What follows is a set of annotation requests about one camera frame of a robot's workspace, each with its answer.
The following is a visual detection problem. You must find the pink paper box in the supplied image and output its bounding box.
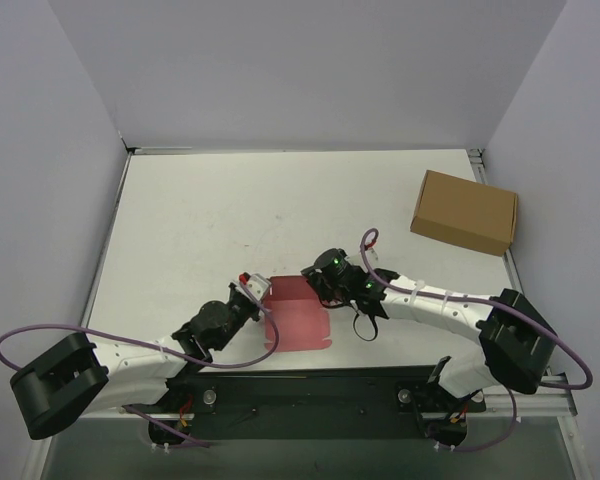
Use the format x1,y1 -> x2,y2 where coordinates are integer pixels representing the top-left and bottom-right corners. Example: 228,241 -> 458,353
264,276 -> 332,353

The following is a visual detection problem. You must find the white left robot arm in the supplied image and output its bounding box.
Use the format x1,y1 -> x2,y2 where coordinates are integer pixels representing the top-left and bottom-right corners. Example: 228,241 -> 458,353
10,275 -> 271,440

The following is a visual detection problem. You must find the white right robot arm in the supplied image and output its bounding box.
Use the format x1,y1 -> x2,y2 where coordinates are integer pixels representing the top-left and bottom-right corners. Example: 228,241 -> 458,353
301,248 -> 555,399

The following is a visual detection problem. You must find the brown cardboard box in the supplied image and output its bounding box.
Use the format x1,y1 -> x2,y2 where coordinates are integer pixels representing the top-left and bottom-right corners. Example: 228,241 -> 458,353
410,170 -> 518,257

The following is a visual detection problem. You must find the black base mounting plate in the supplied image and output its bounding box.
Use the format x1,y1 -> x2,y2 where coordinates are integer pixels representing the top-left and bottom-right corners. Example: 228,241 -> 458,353
136,366 -> 486,441

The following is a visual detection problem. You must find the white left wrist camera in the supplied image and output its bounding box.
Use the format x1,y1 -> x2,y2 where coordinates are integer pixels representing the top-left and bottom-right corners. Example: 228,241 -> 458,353
239,272 -> 271,302

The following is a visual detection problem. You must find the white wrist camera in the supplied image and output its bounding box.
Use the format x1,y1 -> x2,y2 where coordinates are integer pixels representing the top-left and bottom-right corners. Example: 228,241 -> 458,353
239,272 -> 271,302
364,240 -> 379,265

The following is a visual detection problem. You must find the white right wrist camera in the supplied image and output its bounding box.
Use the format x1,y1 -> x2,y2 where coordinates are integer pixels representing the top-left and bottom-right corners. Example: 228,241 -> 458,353
364,240 -> 379,265

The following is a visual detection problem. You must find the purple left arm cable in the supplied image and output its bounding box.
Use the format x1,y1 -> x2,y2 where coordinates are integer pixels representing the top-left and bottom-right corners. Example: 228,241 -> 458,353
0,279 -> 281,371

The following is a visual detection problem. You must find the aluminium frame rail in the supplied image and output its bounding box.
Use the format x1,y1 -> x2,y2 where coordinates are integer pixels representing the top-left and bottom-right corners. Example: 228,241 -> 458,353
483,386 -> 578,418

